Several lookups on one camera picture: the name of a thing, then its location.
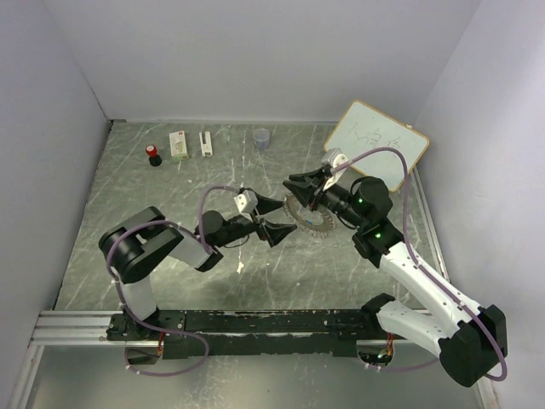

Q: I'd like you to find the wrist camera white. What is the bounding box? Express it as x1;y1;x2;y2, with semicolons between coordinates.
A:
233;189;258;214
321;148;349;192

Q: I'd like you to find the white small stapler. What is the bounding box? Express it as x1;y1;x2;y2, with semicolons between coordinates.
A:
199;131;213;158

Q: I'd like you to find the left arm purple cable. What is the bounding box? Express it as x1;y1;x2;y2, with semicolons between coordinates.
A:
106;185;242;377

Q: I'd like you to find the metal disc keyring holder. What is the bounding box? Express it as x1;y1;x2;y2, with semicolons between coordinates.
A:
284;193;336;238

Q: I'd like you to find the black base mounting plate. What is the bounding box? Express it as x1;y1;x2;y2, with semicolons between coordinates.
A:
106;308;387;360

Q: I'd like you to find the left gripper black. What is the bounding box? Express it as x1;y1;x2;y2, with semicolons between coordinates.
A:
215;193;298;249

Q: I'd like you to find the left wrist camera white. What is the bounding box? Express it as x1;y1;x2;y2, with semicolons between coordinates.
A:
233;189;258;214

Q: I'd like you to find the aluminium rail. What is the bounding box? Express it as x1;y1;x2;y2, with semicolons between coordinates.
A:
30;311;116;346

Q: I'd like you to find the whiteboard with yellow frame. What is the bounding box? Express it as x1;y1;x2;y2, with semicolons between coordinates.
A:
324;100;430;192

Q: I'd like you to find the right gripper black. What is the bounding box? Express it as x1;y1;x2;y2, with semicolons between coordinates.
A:
284;167;367;229

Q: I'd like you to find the clear jar of paperclips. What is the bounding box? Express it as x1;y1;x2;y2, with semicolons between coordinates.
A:
253;128;271;151

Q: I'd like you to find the green white staples box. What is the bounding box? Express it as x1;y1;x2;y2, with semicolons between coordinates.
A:
169;130;189;161

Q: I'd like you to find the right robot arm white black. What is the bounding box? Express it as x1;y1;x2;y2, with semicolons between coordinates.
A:
283;168;508;387

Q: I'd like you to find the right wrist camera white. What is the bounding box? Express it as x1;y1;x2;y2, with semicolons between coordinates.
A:
321;148;349;192

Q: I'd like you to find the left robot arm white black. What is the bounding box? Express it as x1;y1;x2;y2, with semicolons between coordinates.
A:
99;189;297;340

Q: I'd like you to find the red black stamp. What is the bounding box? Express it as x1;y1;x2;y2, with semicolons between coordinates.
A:
145;145;163;167

